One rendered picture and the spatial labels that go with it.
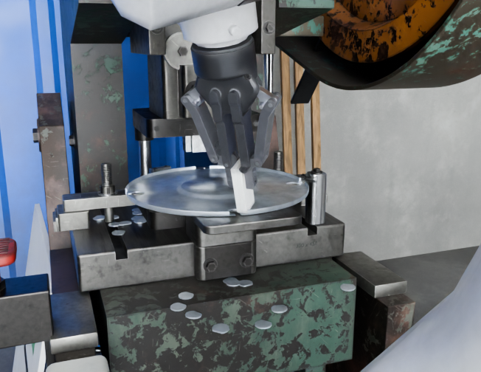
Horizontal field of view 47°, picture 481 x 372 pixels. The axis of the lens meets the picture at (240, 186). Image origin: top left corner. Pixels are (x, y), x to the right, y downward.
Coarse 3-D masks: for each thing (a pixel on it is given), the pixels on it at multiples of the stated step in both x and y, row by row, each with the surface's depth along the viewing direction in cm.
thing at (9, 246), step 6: (0, 240) 72; (6, 240) 71; (12, 240) 72; (0, 246) 69; (6, 246) 69; (12, 246) 69; (0, 252) 67; (6, 252) 67; (12, 252) 67; (0, 258) 66; (6, 258) 66; (12, 258) 67; (0, 264) 66; (6, 264) 67
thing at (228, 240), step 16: (288, 208) 78; (192, 224) 86; (208, 224) 71; (224, 224) 71; (240, 224) 72; (256, 224) 73; (272, 224) 74; (288, 224) 74; (192, 240) 86; (208, 240) 84; (224, 240) 85; (240, 240) 86; (208, 256) 85; (224, 256) 86; (240, 256) 87; (208, 272) 85; (224, 272) 86; (240, 272) 87
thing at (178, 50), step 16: (176, 32) 84; (176, 48) 84; (160, 64) 86; (176, 64) 84; (192, 64) 85; (160, 80) 87; (176, 80) 86; (192, 80) 84; (160, 96) 88; (176, 96) 87; (160, 112) 89; (176, 112) 87
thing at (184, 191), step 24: (192, 168) 101; (216, 168) 102; (264, 168) 100; (144, 192) 86; (168, 192) 86; (192, 192) 84; (216, 192) 84; (264, 192) 86; (288, 192) 86; (216, 216) 74
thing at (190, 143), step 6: (186, 138) 96; (192, 138) 96; (198, 138) 96; (186, 144) 96; (192, 144) 96; (198, 144) 96; (186, 150) 96; (192, 150) 96; (198, 150) 96; (204, 150) 97
